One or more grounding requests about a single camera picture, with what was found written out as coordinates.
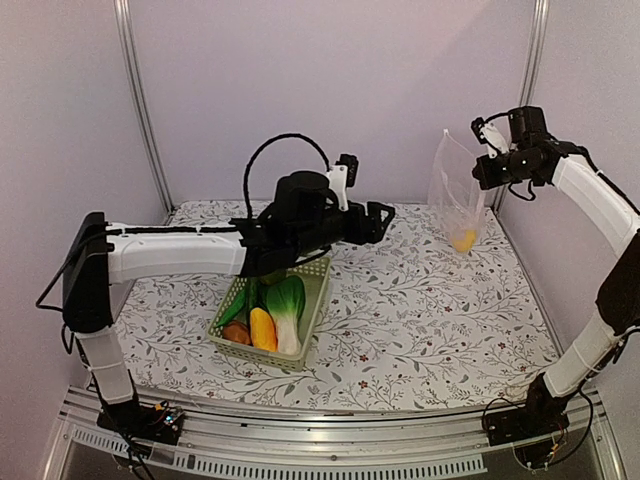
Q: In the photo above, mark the green bitter gourd toy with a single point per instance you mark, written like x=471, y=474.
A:
x=240, y=302

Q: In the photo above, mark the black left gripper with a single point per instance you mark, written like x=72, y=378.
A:
x=360, y=234

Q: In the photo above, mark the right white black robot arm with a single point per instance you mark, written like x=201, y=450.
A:
x=605, y=251

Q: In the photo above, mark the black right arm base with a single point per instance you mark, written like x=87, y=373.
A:
x=505, y=422

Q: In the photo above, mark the right aluminium frame post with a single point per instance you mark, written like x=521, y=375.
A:
x=534, y=52

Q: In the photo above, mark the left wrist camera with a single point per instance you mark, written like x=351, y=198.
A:
x=342, y=175

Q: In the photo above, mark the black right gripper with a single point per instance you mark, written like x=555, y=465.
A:
x=486, y=178

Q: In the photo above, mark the brown bread roll toy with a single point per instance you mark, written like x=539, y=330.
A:
x=237, y=332

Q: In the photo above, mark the clear pink zip top bag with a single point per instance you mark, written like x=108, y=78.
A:
x=453, y=193

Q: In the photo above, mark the dark green round fruit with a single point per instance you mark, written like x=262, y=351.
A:
x=273, y=277

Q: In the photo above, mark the yellow lemon toy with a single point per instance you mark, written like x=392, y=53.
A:
x=464, y=240

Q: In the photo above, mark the aluminium frame post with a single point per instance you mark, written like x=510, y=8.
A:
x=126, y=34
x=534, y=52

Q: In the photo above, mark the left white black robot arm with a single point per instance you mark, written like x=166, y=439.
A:
x=106, y=254

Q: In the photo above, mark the orange yellow mango toy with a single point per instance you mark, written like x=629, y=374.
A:
x=262, y=330

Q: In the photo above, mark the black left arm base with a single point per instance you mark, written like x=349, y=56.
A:
x=160, y=423

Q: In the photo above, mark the beige perforated plastic basket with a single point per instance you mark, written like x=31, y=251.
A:
x=315, y=276

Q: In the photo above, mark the green bok choy toy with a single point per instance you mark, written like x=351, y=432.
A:
x=286, y=301

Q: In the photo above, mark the left aluminium frame post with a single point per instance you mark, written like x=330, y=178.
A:
x=126, y=34

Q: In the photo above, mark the aluminium front rail frame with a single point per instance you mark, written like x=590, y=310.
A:
x=232, y=440

